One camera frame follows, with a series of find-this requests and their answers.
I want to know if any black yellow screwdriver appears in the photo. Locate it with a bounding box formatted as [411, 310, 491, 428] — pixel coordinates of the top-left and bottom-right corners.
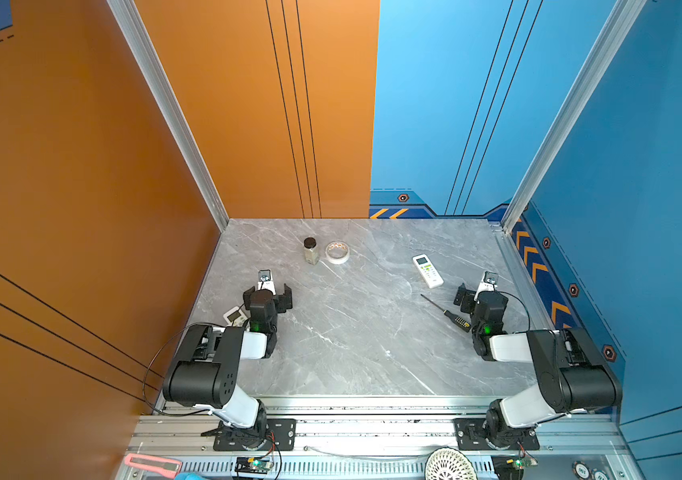
[421, 294, 471, 333]

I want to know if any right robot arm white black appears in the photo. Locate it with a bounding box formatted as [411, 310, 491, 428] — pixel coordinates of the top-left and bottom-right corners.
[445, 285, 623, 450]

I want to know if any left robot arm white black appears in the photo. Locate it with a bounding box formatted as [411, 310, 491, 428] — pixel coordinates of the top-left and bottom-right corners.
[163, 286, 295, 451]

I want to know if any small white remote control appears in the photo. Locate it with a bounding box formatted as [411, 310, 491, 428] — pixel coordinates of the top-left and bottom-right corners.
[223, 306, 249, 327]

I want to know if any glass jar black lid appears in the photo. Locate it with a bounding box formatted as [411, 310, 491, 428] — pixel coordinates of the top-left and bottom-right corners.
[303, 237, 320, 265]

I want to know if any white tape roll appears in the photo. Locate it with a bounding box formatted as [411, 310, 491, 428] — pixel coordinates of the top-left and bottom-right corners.
[325, 241, 351, 265]

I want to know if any green circuit board left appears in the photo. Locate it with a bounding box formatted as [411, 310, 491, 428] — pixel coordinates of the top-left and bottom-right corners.
[234, 457, 275, 477]

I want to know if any circuit board right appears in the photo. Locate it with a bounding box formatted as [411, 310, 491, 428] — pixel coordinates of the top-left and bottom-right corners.
[491, 456, 535, 480]

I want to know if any white round fan grille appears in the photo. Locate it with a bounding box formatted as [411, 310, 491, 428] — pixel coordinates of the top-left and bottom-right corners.
[424, 447, 478, 480]

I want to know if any pink tool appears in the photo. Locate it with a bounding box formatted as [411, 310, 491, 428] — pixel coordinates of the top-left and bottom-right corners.
[123, 453, 183, 479]

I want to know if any cyan object at edge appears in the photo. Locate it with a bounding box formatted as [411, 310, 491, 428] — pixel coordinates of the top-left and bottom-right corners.
[174, 472, 208, 480]

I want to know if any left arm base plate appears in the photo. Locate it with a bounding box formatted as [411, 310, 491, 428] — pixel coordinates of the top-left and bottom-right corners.
[213, 418, 297, 452]

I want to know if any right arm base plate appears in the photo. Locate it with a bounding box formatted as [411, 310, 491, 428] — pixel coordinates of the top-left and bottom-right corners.
[453, 417, 541, 451]

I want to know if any aluminium rail frame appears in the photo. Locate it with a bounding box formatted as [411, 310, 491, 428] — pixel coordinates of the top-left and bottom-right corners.
[115, 394, 642, 480]

